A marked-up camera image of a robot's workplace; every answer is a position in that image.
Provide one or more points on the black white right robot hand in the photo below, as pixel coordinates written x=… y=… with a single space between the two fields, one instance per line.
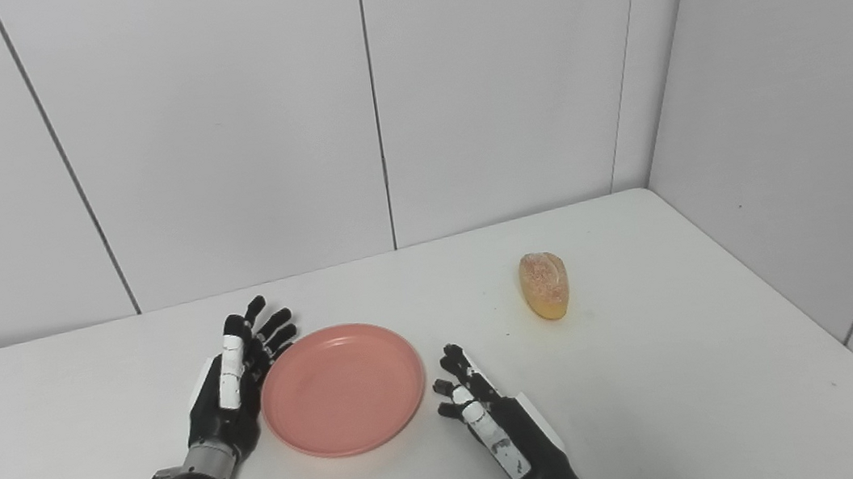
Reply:
x=538 y=454

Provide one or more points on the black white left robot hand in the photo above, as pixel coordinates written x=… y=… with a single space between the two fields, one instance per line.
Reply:
x=217 y=420

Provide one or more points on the pink round plate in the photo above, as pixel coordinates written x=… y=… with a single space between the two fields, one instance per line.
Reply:
x=343 y=390

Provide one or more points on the golden bread roll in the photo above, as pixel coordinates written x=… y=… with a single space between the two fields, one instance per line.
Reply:
x=544 y=286

